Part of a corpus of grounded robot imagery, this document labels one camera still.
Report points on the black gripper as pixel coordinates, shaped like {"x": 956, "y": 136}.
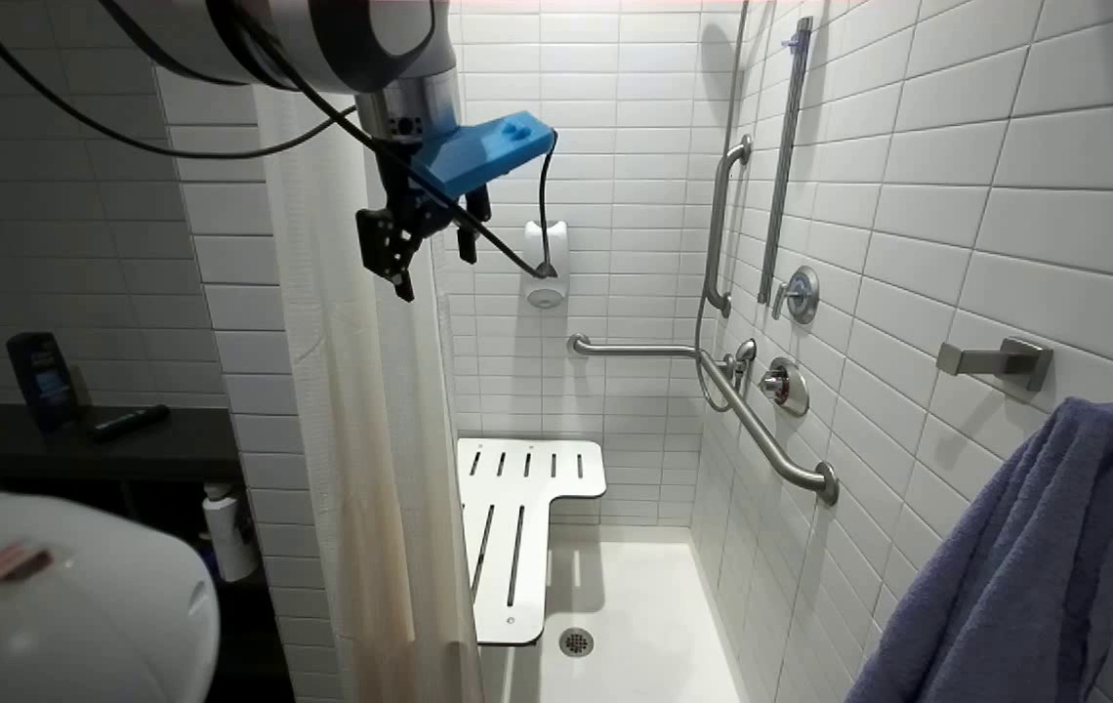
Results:
{"x": 399, "y": 209}

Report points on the white shower curtain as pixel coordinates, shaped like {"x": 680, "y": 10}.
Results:
{"x": 373, "y": 492}

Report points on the white soap dispenser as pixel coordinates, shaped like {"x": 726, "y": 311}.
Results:
{"x": 545, "y": 255}

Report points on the white slatted shower seat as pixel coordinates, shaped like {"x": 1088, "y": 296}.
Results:
{"x": 518, "y": 519}

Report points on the vertical chrome grab bar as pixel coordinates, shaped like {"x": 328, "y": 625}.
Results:
{"x": 721, "y": 234}

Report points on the white spray bottle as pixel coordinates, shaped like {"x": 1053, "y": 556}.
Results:
{"x": 227, "y": 533}

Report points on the black remote control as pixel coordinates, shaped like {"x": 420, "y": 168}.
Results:
{"x": 126, "y": 419}

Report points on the chrome shower slide bar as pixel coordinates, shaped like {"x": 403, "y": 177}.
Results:
{"x": 786, "y": 158}

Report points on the round chrome shower valve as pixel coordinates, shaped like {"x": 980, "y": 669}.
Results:
{"x": 796, "y": 293}

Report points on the long chrome grab bar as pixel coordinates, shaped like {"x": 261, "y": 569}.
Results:
{"x": 762, "y": 436}

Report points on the dark bottle on counter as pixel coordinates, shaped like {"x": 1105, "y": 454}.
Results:
{"x": 49, "y": 377}

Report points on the round floor drain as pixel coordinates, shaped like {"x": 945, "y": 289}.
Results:
{"x": 576, "y": 641}

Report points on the white sink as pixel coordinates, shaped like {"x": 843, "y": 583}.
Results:
{"x": 99, "y": 625}

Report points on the small pink wrapped item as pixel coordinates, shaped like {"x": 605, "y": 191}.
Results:
{"x": 11, "y": 563}

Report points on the chrome towel hook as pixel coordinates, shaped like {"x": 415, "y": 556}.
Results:
{"x": 1006, "y": 362}

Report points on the blue towel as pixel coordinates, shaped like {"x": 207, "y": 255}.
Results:
{"x": 1037, "y": 561}

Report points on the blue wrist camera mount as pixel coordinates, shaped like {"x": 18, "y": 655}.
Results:
{"x": 480, "y": 149}

